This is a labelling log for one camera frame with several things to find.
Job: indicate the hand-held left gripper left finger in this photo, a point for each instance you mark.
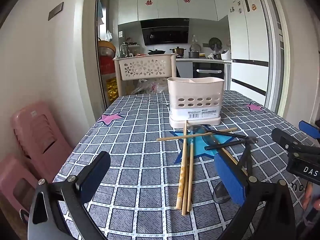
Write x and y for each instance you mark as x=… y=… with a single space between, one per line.
x=96 y=177

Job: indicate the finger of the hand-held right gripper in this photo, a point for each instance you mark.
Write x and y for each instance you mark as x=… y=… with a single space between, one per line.
x=310 y=130
x=282 y=137

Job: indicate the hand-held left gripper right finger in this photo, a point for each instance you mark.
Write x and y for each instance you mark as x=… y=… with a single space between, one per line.
x=230 y=180

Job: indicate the plain bamboo chopstick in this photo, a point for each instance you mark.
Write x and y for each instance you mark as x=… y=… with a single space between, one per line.
x=185 y=201
x=172 y=137
x=228 y=156

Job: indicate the black chopstick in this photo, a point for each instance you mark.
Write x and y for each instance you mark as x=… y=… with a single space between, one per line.
x=225 y=145
x=225 y=133

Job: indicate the blue patterned bamboo chopstick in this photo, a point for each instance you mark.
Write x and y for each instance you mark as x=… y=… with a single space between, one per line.
x=190 y=180

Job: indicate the printed bamboo chopstick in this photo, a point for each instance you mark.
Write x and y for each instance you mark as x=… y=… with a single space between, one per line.
x=182 y=175

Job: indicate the translucent grey spoon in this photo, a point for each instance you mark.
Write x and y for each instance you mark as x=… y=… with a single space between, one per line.
x=197 y=129

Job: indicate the beige plastic utensil holder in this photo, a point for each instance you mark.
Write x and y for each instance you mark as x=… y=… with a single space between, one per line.
x=193 y=95

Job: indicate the person's right hand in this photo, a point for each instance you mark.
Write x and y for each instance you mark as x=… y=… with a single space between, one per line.
x=315 y=200

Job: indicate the grey checked star tablecloth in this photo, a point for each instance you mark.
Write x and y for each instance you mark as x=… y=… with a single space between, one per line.
x=140 y=160

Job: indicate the pink plastic chair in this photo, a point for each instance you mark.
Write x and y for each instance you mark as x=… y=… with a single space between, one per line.
x=37 y=135

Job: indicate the gold foil packaging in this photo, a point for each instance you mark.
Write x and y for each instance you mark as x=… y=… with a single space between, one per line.
x=111 y=88

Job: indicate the white refrigerator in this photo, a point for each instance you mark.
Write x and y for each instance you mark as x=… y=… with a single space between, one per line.
x=247 y=45

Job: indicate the white rice cooker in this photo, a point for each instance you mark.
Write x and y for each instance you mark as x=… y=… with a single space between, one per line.
x=226 y=55

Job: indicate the black built-in oven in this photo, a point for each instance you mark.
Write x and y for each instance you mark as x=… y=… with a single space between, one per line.
x=208 y=70

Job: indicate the clear plastic bags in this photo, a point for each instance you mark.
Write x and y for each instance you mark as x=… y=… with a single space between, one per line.
x=150 y=86

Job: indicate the red bucket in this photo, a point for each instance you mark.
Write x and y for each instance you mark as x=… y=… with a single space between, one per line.
x=107 y=63

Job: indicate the white perforated chair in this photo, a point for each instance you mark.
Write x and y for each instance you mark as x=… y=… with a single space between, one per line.
x=142 y=67

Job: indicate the steel pot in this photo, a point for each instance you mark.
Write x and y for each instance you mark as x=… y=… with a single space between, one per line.
x=194 y=54

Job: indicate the yellow basin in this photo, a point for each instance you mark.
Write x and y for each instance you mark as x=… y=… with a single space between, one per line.
x=106 y=47

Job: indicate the metal rack with jars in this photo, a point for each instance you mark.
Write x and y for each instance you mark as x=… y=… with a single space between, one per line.
x=128 y=50

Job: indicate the brown pot with lid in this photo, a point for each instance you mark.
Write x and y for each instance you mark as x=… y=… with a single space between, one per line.
x=178 y=52

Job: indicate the black wok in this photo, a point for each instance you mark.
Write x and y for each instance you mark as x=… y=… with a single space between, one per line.
x=156 y=52

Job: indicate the group of fridge magnets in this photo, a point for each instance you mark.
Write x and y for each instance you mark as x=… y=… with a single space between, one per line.
x=246 y=2

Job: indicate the hanging plastic bag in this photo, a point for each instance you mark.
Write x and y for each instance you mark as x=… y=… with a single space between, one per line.
x=109 y=36

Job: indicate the black range hood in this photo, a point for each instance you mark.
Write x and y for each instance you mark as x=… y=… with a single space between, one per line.
x=165 y=31

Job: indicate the hanging blue cloth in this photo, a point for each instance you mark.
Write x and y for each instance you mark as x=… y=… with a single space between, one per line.
x=101 y=10

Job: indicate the white upper kitchen cabinets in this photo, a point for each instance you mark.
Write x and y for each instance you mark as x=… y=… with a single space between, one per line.
x=170 y=7

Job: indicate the grey wall plate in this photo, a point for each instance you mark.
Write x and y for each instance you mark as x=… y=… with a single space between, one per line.
x=56 y=11

